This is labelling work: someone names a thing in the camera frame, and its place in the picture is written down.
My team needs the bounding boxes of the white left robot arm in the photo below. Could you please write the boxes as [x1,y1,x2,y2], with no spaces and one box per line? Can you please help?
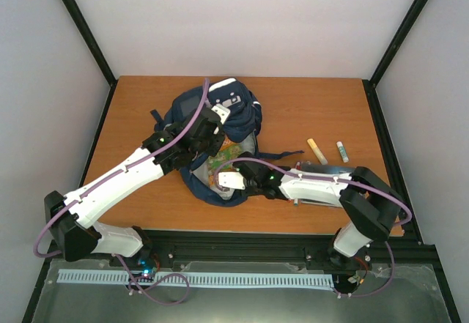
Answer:
[44,104,230,267]

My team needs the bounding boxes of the navy blue backpack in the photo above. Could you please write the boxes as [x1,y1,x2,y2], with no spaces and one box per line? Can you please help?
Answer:
[142,78,289,207]

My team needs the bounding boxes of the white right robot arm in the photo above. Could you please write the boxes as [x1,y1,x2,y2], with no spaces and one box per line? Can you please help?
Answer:
[234,157,412,269]

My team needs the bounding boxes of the light blue slotted cable duct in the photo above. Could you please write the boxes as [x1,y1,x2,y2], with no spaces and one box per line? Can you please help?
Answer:
[56,269,334,291]

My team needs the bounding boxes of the white glue stick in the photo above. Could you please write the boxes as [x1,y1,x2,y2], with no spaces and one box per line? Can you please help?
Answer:
[336,141,350,163]

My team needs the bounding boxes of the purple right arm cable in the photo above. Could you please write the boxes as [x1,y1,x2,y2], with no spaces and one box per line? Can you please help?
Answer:
[213,157,413,298]

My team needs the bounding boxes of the black aluminium frame rail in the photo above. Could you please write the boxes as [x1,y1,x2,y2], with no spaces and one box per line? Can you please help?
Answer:
[51,227,437,272]

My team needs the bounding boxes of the yellow highlighter pen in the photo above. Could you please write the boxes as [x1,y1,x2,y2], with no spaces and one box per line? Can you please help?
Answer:
[307,138,328,165]

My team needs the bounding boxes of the orange Treehouse book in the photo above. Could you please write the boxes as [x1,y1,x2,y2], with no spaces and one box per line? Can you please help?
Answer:
[207,137,243,190]

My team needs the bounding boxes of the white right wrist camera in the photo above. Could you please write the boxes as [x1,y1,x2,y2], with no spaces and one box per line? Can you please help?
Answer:
[218,171,245,190]

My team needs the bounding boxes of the dark blue Wuthering Heights book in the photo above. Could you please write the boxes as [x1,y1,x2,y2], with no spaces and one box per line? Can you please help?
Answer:
[295,162,355,207]

